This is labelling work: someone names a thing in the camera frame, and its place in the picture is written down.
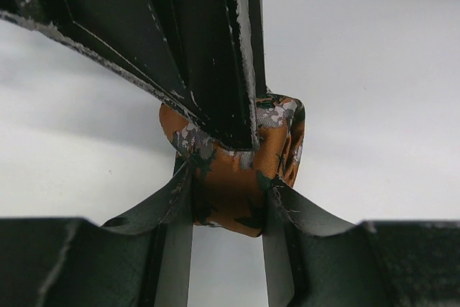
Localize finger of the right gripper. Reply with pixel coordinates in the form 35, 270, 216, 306
1, 0, 251, 150
229, 0, 267, 151

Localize orange grey patterned tie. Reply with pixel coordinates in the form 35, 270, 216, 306
159, 93, 305, 237

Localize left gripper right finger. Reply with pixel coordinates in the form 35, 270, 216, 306
262, 183, 459, 306

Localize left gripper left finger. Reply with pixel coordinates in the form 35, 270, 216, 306
1, 164, 193, 306

